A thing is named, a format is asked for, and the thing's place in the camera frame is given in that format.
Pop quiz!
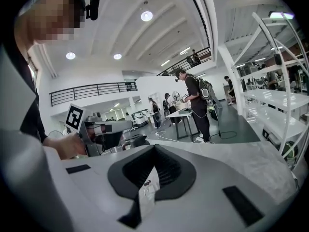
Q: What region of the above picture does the dark green round object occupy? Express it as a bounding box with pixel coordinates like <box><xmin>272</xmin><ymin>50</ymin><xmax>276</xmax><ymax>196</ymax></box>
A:
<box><xmin>281</xmin><ymin>140</ymin><xmax>299</xmax><ymax>164</ymax></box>

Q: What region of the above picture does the black backpack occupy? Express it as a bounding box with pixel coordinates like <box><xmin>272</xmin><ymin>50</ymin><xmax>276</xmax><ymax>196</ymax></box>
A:
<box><xmin>197</xmin><ymin>78</ymin><xmax>211</xmax><ymax>101</ymax></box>

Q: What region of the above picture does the person's head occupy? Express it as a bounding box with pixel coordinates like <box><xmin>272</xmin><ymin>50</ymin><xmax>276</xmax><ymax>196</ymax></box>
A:
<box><xmin>14</xmin><ymin>0</ymin><xmax>86</xmax><ymax>53</ymax></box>

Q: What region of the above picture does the black head-mounted camera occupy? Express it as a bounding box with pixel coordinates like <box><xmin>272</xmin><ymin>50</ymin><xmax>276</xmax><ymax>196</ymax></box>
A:
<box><xmin>84</xmin><ymin>0</ymin><xmax>100</xmax><ymax>21</ymax></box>

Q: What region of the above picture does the white machine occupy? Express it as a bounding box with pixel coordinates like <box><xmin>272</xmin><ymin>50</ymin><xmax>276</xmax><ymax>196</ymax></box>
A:
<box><xmin>131</xmin><ymin>108</ymin><xmax>149</xmax><ymax>127</ymax></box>

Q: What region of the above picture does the black balcony railing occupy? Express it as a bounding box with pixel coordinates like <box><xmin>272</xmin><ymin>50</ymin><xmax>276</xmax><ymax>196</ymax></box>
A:
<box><xmin>156</xmin><ymin>46</ymin><xmax>212</xmax><ymax>77</ymax></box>
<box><xmin>49</xmin><ymin>82</ymin><xmax>139</xmax><ymax>108</ymax></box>

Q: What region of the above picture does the rack lamp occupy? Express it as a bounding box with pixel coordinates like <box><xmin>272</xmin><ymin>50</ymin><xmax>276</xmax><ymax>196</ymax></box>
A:
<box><xmin>268</xmin><ymin>10</ymin><xmax>295</xmax><ymax>19</ymax></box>

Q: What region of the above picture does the white shelving rack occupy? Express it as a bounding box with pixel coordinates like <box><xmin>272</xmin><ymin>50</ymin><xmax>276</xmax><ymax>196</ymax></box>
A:
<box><xmin>230</xmin><ymin>11</ymin><xmax>309</xmax><ymax>171</ymax></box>

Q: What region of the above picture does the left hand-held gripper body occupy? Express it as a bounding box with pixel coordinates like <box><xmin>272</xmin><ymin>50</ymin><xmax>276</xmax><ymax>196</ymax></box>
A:
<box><xmin>64</xmin><ymin>102</ymin><xmax>135</xmax><ymax>157</ymax></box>

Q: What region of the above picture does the person's left forearm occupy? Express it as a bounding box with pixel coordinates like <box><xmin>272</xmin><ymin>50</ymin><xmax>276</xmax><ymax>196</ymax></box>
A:
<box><xmin>42</xmin><ymin>131</ymin><xmax>88</xmax><ymax>160</ymax></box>

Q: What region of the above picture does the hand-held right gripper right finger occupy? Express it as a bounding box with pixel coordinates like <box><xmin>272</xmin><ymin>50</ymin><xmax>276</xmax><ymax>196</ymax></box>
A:
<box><xmin>154</xmin><ymin>144</ymin><xmax>197</xmax><ymax>201</ymax></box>

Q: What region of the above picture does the white table with black legs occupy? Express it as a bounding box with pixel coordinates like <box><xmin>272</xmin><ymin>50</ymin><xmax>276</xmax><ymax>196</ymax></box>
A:
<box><xmin>165</xmin><ymin>109</ymin><xmax>194</xmax><ymax>142</ymax></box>

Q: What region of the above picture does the dark jug with brown handle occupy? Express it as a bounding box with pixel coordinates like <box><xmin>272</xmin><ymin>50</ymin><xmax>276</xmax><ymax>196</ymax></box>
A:
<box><xmin>121</xmin><ymin>133</ymin><xmax>151</xmax><ymax>152</ymax></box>

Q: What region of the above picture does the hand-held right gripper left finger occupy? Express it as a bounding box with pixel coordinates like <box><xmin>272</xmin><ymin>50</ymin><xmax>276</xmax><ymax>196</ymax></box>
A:
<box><xmin>107</xmin><ymin>144</ymin><xmax>155</xmax><ymax>229</ymax></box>

